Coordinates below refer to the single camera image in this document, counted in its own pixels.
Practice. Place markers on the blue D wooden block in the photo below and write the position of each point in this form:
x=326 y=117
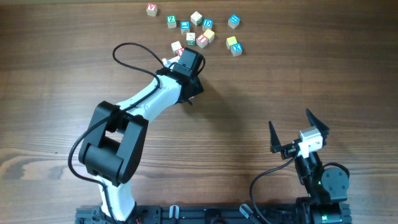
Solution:
x=207 y=24

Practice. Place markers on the yellow wooden block right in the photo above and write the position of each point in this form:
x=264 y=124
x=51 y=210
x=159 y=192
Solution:
x=230 y=41

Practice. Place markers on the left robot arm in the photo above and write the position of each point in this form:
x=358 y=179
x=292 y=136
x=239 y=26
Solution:
x=111 y=148

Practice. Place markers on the red I wooden block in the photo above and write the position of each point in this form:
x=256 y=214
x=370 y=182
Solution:
x=180 y=51

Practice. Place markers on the blue X wooden block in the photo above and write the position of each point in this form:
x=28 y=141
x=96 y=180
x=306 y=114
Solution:
x=236 y=49

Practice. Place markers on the red V wooden block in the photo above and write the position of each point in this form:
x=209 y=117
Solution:
x=151 y=9

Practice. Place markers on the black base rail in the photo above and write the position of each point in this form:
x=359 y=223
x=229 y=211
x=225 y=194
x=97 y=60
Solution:
x=214 y=214

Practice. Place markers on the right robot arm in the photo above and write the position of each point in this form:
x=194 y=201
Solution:
x=326 y=184

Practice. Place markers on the yellow wooden block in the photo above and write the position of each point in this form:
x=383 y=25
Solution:
x=209 y=34
x=230 y=41

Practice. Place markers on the white green wooden block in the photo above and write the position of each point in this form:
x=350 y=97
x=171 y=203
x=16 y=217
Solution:
x=196 y=18

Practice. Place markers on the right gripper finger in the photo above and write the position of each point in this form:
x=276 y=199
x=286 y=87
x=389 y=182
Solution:
x=274 y=143
x=314 y=121

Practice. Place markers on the green picture wooden block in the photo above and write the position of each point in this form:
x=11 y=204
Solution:
x=190 y=38

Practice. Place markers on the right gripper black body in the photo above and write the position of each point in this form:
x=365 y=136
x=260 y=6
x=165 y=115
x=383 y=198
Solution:
x=288 y=150

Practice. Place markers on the red framed I block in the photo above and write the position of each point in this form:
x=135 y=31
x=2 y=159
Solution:
x=201 y=41

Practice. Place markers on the blue S wooden block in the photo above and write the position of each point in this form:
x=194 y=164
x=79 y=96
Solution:
x=185 y=27

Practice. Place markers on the green Z wooden block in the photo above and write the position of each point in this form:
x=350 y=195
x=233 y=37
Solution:
x=171 y=21

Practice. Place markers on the yellow wooden block centre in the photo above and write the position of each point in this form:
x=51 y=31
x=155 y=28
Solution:
x=209 y=34

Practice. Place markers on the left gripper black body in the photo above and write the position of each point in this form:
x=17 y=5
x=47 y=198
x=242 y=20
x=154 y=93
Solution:
x=197 y=87

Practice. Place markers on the blue symbol wooden block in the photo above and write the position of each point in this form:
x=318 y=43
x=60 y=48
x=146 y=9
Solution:
x=233 y=21

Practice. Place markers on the white red wooden block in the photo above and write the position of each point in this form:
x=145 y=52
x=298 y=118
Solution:
x=175 y=47

